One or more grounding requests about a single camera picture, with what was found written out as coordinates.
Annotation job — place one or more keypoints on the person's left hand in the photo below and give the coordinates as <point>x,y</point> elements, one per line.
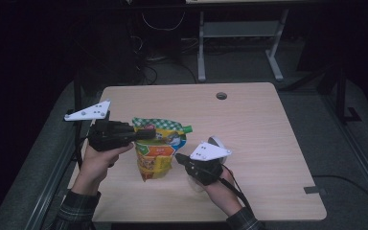
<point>94,166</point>

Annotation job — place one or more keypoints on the person's right hand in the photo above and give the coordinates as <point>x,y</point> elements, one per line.
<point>225,195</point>

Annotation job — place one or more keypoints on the white metal desk frame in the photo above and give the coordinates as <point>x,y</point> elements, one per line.
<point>236,29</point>

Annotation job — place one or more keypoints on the black metal stand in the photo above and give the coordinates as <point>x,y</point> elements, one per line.
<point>77,96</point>
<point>341,96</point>

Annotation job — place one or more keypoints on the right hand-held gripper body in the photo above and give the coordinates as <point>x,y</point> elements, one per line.
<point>204,171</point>

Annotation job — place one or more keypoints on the grey tape piece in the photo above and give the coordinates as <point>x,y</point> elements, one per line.
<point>314,190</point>

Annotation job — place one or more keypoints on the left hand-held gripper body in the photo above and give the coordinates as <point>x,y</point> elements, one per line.
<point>108,135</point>

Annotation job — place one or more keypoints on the yellow seasoning refill pouch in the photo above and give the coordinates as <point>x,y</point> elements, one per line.
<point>155,153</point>

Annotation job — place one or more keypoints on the aluminium rail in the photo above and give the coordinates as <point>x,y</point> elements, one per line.
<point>357,156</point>
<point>49,191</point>

